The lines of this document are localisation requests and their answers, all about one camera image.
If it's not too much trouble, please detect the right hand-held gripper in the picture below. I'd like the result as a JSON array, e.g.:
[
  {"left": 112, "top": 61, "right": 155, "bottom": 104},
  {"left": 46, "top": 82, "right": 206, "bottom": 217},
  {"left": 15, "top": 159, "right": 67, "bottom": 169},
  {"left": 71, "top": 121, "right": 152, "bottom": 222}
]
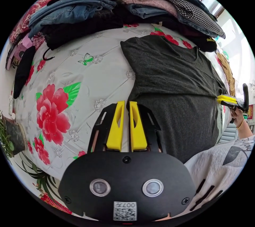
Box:
[{"left": 216, "top": 95, "right": 249, "bottom": 124}]

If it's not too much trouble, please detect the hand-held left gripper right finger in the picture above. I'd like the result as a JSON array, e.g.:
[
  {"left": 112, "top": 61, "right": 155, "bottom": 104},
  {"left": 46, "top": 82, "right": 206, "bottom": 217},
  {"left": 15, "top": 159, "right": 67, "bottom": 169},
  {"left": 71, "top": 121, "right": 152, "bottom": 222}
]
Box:
[{"left": 129, "top": 101, "right": 148, "bottom": 151}]

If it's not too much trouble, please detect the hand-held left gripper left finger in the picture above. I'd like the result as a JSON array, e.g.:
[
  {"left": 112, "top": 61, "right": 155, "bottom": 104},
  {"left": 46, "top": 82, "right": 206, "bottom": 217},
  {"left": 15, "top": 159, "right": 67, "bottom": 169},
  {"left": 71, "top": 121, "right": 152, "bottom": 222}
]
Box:
[{"left": 106, "top": 100, "right": 125, "bottom": 151}]

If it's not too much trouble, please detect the gray long sleeve shirt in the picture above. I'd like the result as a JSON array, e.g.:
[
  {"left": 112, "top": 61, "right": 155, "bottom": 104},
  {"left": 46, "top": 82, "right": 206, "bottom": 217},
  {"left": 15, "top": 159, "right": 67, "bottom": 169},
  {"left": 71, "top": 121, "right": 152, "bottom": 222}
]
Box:
[{"left": 120, "top": 35, "right": 230, "bottom": 164}]

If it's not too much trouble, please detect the person's right forearm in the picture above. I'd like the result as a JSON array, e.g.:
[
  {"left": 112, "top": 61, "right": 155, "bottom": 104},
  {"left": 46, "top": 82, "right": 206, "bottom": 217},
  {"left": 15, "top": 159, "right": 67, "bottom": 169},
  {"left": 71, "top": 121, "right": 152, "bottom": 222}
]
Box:
[{"left": 237, "top": 119, "right": 255, "bottom": 140}]

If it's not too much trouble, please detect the person's right hand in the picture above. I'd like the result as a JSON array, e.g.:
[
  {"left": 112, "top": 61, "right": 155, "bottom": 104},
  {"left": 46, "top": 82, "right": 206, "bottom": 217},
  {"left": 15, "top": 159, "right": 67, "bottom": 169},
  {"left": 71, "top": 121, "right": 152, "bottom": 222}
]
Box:
[{"left": 230, "top": 108, "right": 245, "bottom": 130}]

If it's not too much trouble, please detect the yellow striped garment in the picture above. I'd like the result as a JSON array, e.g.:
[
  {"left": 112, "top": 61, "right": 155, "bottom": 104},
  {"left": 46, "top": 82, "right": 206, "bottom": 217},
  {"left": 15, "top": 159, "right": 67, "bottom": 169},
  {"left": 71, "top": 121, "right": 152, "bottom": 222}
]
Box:
[{"left": 216, "top": 51, "right": 237, "bottom": 97}]

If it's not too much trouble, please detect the bed with floral sheet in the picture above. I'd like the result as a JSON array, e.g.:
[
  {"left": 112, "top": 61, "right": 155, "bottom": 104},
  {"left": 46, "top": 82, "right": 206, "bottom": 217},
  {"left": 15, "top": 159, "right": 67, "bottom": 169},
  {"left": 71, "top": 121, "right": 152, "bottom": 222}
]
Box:
[{"left": 9, "top": 0, "right": 239, "bottom": 174}]

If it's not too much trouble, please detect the person's body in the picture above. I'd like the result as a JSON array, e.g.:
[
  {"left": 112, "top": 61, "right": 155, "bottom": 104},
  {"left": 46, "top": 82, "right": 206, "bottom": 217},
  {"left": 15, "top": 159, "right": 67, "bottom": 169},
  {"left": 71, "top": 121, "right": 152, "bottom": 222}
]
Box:
[{"left": 184, "top": 135, "right": 255, "bottom": 212}]

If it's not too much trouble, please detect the potted plant in dark pot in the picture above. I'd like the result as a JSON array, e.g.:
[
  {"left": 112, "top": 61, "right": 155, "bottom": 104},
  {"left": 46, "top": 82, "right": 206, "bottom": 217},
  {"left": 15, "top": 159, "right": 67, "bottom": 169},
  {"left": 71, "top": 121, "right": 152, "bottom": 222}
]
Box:
[{"left": 0, "top": 110, "right": 28, "bottom": 165}]

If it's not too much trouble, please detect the black garment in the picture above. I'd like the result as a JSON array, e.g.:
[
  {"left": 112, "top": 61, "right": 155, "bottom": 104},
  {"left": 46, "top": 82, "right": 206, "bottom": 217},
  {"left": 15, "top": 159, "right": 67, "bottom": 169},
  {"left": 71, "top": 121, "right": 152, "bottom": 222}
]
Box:
[{"left": 13, "top": 45, "right": 37, "bottom": 100}]

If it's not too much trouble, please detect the pile of clothes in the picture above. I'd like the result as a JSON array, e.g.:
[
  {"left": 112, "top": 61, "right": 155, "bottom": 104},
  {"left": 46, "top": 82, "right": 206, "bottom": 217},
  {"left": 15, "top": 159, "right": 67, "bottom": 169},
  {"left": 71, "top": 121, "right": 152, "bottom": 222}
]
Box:
[{"left": 28, "top": 0, "right": 227, "bottom": 53}]

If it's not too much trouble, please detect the pink box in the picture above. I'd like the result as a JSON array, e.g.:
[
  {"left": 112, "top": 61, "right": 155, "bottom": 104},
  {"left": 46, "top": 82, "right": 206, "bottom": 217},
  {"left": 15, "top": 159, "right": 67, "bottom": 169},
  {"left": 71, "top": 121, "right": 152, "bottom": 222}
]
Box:
[{"left": 5, "top": 35, "right": 33, "bottom": 70}]

